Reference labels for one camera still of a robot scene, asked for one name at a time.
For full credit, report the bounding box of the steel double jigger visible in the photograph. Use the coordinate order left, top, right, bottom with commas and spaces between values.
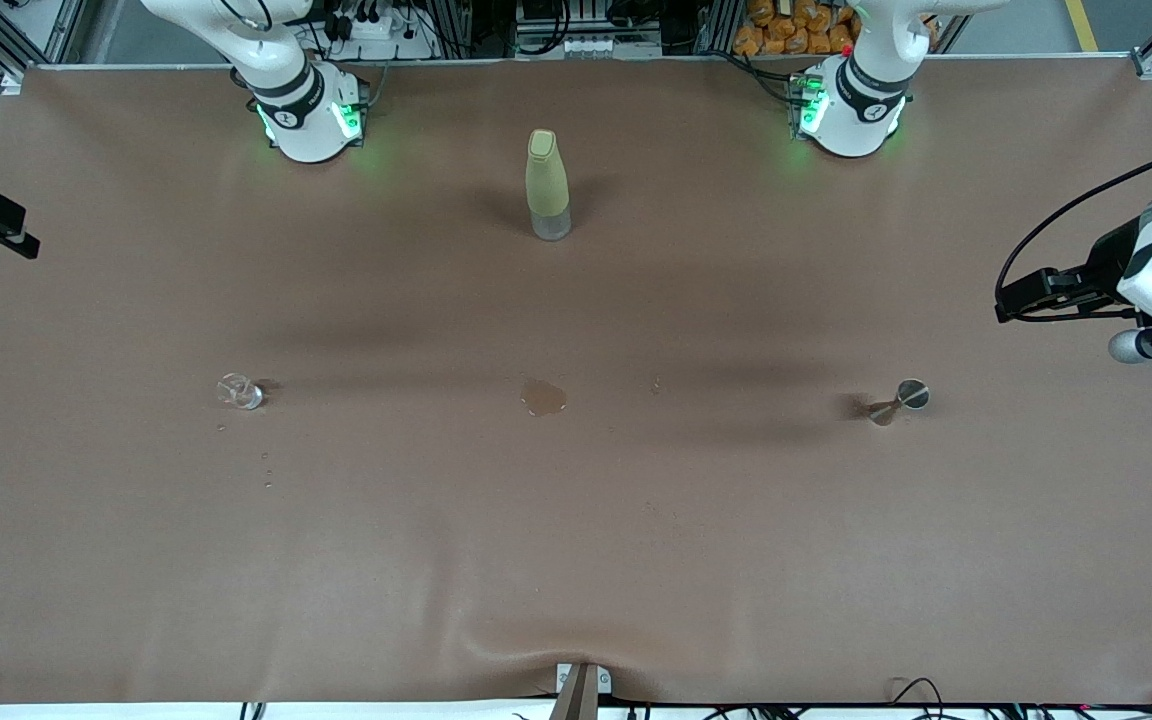
868, 379, 931, 427

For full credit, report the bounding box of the small clear glass cup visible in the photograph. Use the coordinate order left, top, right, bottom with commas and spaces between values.
217, 373, 264, 411

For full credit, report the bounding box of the yellow-green bottle shaker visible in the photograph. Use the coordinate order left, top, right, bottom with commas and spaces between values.
525, 129, 573, 242

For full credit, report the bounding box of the orange snack packet pile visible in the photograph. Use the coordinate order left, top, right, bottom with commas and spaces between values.
733, 0, 862, 56

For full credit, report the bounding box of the white power strip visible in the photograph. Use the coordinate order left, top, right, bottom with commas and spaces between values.
331, 0, 437, 61

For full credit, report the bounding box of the brown liquid puddle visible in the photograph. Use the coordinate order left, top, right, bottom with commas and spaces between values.
521, 378, 568, 417

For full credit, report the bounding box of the brown table cover sheet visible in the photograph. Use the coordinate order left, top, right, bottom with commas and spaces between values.
0, 55, 1152, 706

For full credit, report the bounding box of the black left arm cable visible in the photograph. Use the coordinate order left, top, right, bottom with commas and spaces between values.
994, 140, 1152, 323

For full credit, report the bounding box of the black base cable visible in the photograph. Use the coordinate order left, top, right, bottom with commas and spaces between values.
721, 48, 802, 106

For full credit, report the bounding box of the black looped floor cable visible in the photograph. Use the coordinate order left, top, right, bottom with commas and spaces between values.
886, 677, 947, 720

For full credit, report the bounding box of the metal mount bracket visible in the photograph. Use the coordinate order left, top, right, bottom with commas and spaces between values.
551, 662, 613, 720

